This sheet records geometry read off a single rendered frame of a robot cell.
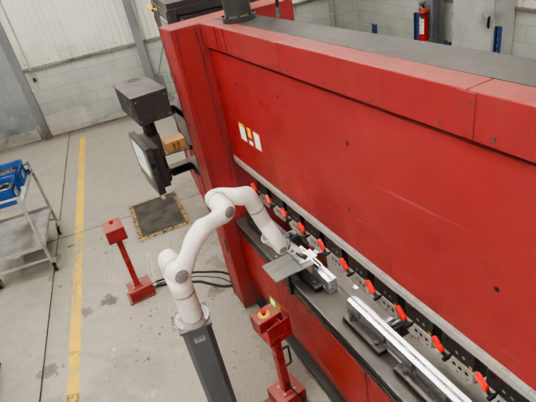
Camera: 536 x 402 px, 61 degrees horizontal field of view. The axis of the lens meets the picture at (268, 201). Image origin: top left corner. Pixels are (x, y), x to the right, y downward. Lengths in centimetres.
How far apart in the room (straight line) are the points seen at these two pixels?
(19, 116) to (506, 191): 886
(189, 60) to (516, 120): 217
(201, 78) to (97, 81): 635
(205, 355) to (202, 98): 159
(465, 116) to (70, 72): 842
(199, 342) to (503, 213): 176
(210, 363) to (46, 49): 736
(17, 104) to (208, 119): 665
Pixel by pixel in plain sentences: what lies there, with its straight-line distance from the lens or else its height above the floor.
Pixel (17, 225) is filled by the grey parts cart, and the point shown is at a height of 33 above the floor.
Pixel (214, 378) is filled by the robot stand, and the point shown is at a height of 58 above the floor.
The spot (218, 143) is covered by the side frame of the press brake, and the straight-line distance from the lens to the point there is 320.
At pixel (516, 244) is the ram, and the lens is 142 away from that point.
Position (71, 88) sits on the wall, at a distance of 935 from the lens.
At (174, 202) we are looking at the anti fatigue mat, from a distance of 578.
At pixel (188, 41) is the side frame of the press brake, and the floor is 222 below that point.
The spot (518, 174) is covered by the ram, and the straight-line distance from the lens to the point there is 131.
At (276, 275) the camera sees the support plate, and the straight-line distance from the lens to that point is 270.
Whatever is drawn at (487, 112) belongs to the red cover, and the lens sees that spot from 128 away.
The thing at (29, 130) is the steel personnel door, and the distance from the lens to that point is 959.
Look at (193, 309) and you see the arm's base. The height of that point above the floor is 110.
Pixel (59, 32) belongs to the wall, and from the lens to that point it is 916.
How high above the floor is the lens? 275
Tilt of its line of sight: 31 degrees down
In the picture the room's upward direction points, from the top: 12 degrees counter-clockwise
